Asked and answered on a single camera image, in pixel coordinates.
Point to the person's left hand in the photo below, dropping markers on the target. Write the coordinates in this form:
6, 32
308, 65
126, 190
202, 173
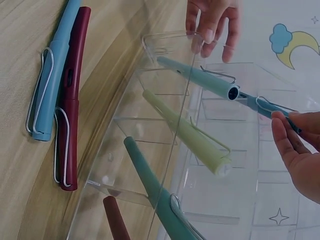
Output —
220, 17

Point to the person's right hand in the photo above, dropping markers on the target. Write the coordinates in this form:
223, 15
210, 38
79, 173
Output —
305, 162

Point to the person's left fingers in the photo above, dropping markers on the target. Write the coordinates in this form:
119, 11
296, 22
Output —
231, 42

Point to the person's right thumb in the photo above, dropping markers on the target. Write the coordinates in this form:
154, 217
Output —
306, 123

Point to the dark teal pen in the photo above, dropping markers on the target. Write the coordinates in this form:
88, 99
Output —
268, 110

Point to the clear acrylic pen holder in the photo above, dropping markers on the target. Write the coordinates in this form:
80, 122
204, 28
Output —
225, 200

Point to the pale teal pen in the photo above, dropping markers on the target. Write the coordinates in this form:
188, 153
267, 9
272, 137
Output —
200, 75

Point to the light green pen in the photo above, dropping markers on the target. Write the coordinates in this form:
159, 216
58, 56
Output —
190, 135

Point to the green teal pen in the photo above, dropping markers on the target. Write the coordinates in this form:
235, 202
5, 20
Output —
160, 197

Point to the dark red pen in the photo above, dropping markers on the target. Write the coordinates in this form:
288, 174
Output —
72, 105
116, 220

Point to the light blue pen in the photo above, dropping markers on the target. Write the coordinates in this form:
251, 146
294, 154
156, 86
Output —
56, 67

